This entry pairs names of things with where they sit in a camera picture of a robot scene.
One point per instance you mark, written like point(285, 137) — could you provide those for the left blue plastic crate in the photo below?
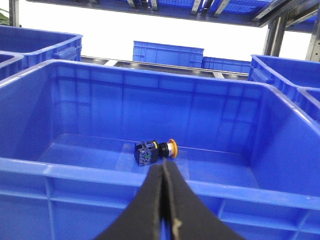
point(10, 63)

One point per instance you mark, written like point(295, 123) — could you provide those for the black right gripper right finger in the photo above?
point(186, 216)

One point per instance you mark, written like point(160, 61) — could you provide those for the steel roller rack frame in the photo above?
point(156, 67)

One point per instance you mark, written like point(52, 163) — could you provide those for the distant low blue crate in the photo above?
point(223, 64)

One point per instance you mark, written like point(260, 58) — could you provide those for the yellow mushroom push button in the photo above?
point(148, 152)

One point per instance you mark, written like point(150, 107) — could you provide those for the blue plastic crate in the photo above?
point(68, 132)
point(10, 63)

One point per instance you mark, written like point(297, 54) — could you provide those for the far left blue crate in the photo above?
point(39, 45)

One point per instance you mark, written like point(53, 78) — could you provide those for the right side blue crate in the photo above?
point(299, 80)

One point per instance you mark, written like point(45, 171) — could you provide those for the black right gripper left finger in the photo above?
point(141, 220)

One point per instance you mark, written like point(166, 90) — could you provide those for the right blue plastic crate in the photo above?
point(68, 132)

